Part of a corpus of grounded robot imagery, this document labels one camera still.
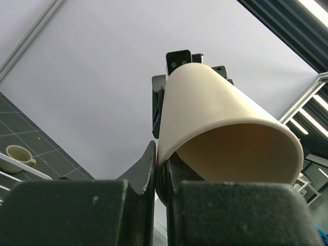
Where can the white wire dish rack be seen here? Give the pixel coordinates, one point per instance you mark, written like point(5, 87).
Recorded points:
point(27, 173)

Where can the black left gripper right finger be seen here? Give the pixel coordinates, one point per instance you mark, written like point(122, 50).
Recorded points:
point(230, 213)

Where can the tall beige cup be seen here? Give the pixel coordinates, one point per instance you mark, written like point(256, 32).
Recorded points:
point(222, 134)

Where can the small beige cup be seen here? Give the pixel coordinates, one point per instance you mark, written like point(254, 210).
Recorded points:
point(20, 154)

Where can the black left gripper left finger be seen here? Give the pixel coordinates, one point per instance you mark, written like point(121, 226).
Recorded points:
point(89, 212)

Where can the black grid mat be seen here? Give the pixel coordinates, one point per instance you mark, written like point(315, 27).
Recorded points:
point(51, 159)

